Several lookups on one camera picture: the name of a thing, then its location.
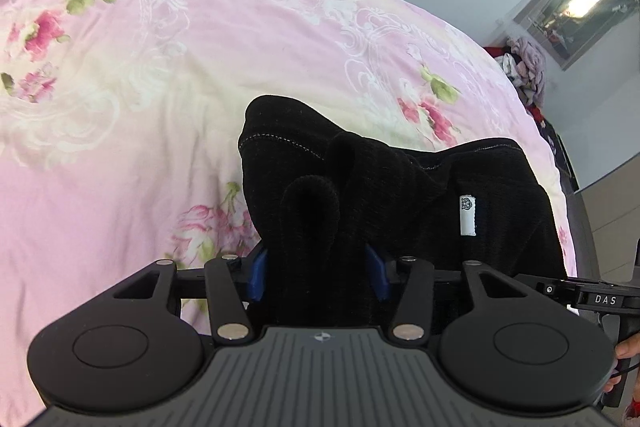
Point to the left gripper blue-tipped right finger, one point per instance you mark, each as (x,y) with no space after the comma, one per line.
(404,292)

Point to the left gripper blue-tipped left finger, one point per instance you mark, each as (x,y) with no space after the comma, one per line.
(234,286)

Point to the black velvet pants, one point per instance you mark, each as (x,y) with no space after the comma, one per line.
(322,198)

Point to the person's right hand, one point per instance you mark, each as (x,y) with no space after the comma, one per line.
(625,350)

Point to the pile of clothes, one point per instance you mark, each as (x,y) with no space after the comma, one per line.
(525,65)

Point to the pink floral bed quilt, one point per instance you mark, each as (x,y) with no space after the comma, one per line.
(119,123)

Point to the window with grey frame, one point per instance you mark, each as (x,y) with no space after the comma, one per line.
(568,29)

